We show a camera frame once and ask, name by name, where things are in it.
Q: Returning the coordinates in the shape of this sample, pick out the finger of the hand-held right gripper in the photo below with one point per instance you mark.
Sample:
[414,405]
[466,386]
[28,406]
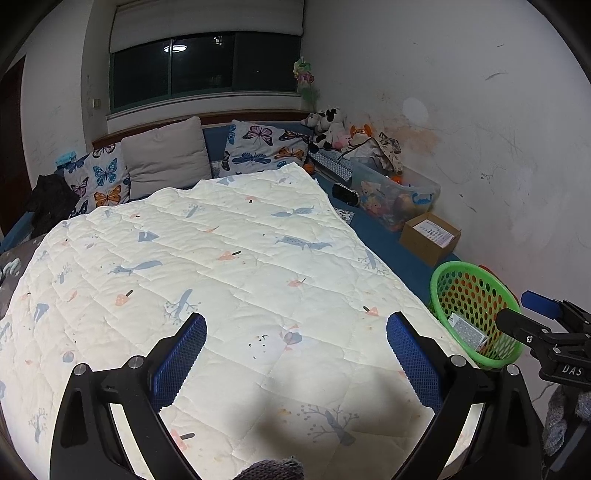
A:
[519,326]
[540,302]

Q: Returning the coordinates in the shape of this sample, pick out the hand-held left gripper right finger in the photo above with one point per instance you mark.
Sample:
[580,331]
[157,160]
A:
[413,360]

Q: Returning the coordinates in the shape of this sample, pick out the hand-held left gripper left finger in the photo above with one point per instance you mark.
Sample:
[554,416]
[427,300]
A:
[182,360]

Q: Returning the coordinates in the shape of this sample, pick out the silver patterned carton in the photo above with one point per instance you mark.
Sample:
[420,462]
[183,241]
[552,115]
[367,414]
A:
[467,331]

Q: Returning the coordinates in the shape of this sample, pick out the green plastic basket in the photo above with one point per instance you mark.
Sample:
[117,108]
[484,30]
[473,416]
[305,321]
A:
[455,286]

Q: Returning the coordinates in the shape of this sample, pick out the person's right hand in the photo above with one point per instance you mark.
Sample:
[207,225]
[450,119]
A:
[559,417]

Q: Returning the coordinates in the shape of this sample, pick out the person's left hand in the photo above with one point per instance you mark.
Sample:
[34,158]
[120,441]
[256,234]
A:
[274,470]

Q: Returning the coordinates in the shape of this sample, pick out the red plastic stool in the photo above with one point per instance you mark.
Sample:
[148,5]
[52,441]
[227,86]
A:
[505,288]

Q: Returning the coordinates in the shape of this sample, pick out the white printed quilt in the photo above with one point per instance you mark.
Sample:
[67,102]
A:
[221,258]

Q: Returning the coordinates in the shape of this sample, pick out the blue bed sheet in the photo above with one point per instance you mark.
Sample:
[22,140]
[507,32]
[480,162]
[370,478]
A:
[392,251]

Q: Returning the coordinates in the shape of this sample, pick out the cardboard box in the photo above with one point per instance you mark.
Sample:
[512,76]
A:
[427,249]

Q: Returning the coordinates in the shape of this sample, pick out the colourful booklet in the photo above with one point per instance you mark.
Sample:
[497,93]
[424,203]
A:
[343,215]

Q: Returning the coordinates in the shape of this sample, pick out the clear plastic storage box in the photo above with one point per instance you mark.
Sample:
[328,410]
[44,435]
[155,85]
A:
[397,198]

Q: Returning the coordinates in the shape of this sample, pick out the black game console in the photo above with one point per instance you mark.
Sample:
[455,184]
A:
[346,194]

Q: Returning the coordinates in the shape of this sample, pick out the small butterfly pillow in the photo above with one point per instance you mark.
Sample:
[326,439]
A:
[104,180]

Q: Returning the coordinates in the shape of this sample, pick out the dark cloth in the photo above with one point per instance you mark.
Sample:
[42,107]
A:
[51,203]

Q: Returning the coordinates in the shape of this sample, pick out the beige pillow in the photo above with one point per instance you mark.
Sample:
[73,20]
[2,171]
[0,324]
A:
[166,154]

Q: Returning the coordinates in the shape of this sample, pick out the patterned flat box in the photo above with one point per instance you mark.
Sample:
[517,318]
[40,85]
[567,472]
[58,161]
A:
[332,165]

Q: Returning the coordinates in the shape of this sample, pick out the patterned cloth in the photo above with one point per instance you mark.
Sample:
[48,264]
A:
[385,150]

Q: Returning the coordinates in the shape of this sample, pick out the orange ball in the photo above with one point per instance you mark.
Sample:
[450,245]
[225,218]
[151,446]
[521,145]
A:
[308,168]

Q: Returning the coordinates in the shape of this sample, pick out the large butterfly pillow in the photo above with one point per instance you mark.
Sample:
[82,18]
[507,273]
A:
[263,145]

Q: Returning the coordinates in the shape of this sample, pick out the orange plush toy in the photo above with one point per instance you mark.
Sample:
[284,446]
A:
[361,134]

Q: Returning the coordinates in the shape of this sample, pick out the teal cloth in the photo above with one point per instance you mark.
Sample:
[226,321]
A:
[65,158]

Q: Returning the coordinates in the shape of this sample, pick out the black and white plush toy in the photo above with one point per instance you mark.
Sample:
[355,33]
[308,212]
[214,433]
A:
[328,127]

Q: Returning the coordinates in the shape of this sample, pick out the window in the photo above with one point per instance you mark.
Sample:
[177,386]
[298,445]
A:
[203,69]

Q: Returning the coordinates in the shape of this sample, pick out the hanging toy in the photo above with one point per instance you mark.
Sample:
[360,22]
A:
[305,78]

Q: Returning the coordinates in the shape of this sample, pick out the white roller blind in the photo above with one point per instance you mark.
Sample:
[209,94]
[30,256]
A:
[207,21]

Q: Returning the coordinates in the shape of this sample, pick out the wooden bed frame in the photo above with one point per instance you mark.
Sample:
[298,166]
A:
[217,117]

